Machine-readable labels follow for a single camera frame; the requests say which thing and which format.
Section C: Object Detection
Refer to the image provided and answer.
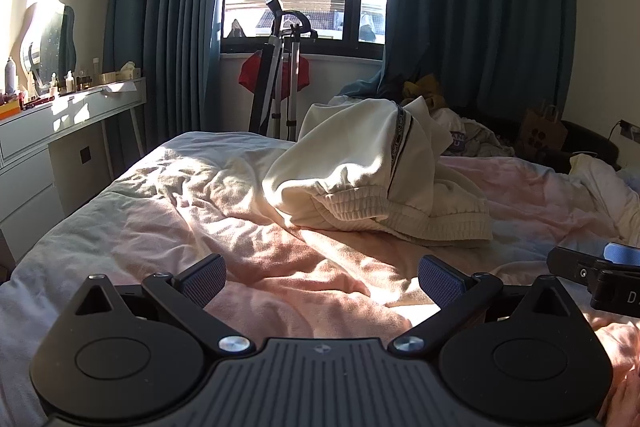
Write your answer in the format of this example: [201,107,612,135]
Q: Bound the red cloth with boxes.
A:
[237,52,311,100]

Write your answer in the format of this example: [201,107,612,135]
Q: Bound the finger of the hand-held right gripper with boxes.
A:
[601,243,640,267]
[546,247,603,284]

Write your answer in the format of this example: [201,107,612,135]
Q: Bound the blue cloth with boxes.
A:
[344,76,387,102]

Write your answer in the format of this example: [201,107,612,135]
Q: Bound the black chair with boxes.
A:
[460,107,622,174]

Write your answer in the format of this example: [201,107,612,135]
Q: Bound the teal curtain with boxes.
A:
[379,0,577,114]
[102,0,236,148]

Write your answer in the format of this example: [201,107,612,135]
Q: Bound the white dressing table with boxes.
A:
[0,77,149,269]

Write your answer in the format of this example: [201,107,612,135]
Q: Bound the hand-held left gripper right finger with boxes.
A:
[390,255,576,358]

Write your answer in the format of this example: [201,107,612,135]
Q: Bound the orange box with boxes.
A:
[0,99,27,121]

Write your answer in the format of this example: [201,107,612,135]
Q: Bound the pastel tie-dye duvet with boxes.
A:
[0,131,640,427]

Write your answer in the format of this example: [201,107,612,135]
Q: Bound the folded metal stand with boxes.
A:
[248,0,319,140]

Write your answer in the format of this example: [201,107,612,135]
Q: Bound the pile of grey clothes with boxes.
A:
[434,107,517,158]

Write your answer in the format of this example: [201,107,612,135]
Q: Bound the tissue box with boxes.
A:
[101,61,144,84]

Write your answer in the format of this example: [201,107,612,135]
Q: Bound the yellow cloth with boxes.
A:
[401,74,442,110]

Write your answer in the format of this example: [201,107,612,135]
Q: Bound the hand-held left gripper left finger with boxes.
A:
[70,253,253,358]

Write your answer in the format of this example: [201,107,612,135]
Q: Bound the wavy mirror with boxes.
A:
[20,0,77,90]

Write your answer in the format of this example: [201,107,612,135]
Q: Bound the brown paper bag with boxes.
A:
[517,104,569,151]

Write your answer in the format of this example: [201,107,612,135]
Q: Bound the cream sweatpants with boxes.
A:
[261,97,494,249]

